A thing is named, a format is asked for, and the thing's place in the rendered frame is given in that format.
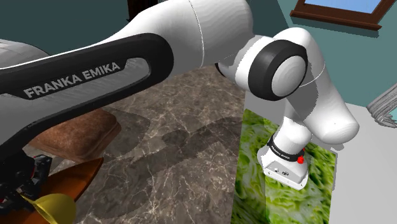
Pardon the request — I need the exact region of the yellow cone-shaped object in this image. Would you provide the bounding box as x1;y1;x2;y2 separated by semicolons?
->
20;193;77;224

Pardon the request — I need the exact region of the orange bowl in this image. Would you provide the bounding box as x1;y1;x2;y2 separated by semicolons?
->
0;157;105;224

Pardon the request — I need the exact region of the brown rounded loaf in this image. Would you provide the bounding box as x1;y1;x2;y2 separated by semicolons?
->
29;108;122;164

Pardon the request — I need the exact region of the green patterned robot stand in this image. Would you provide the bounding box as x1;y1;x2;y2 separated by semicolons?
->
230;108;338;224

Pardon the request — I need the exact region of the brown framed window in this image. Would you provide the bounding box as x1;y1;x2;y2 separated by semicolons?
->
289;0;397;31

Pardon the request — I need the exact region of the grey striped bundle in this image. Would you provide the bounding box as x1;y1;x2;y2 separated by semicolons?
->
366;83;397;129

